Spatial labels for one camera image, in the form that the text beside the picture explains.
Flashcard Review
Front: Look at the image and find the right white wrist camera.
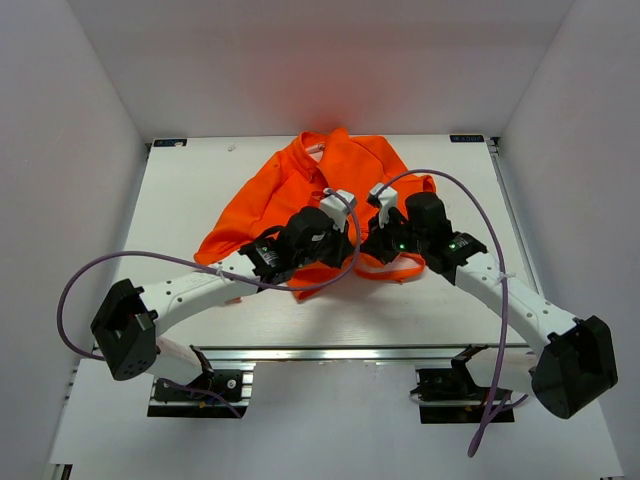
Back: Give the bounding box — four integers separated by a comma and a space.
367, 183, 398, 229

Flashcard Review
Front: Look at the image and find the orange zip jacket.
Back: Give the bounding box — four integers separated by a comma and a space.
194, 128, 436, 287

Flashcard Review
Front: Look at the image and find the purple cable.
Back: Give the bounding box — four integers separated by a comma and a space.
374, 168, 512, 459
56, 187, 362, 362

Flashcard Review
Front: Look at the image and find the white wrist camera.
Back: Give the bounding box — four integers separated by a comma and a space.
367, 183, 398, 229
319, 188, 357, 232

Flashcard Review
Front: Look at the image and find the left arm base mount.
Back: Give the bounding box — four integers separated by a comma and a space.
147, 346, 254, 419

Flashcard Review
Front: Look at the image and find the aluminium table front rail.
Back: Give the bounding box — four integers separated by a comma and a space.
89, 344, 531, 365

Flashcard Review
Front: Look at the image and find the right blue table label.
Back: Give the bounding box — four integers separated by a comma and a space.
449, 134, 485, 143

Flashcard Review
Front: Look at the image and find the blue table label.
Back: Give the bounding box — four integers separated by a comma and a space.
152, 138, 187, 148
449, 134, 485, 143

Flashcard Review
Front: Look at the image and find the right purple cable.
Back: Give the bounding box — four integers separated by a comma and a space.
374, 168, 512, 459

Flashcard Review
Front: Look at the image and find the left blue table label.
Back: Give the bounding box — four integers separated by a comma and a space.
152, 138, 187, 148

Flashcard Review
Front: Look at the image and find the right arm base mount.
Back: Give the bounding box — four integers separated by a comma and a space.
409, 345, 489, 425

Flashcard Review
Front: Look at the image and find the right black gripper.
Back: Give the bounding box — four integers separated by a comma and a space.
361, 207, 429, 264

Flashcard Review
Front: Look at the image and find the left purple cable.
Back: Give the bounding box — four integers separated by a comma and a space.
56, 187, 362, 362

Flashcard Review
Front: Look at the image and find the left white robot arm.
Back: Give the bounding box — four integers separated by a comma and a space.
91, 207, 353, 399

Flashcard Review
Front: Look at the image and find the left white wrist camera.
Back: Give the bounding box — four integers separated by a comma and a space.
319, 188, 357, 232

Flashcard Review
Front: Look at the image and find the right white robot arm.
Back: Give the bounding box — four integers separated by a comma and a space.
361, 185, 618, 419

